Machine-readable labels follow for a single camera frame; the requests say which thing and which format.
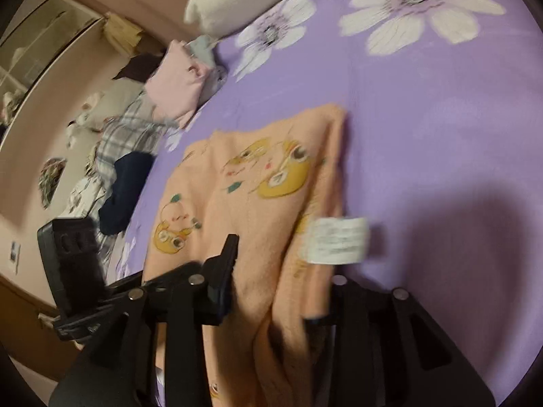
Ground orange cartoon print baby shirt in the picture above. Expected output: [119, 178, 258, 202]
[143, 104, 347, 406]

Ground dark navy garment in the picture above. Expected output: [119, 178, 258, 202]
[98, 152, 155, 236]

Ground hanging beige fringe cloth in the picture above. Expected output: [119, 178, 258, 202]
[103, 12, 144, 57]

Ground grey plaid blanket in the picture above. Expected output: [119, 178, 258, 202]
[62, 93, 180, 259]

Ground small plush toys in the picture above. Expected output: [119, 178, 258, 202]
[65, 91, 104, 149]

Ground white wall shelf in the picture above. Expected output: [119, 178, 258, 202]
[1, 0, 103, 135]

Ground beige headboard cushion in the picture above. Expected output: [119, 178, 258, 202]
[67, 77, 146, 137]

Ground white patterned garment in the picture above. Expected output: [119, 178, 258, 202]
[60, 174, 106, 218]

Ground purple floral bed sheet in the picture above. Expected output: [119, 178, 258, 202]
[117, 0, 542, 402]

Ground dark brown cloth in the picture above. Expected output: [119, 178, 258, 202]
[113, 53, 164, 83]

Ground folded pink garment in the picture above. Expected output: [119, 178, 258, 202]
[145, 40, 211, 129]

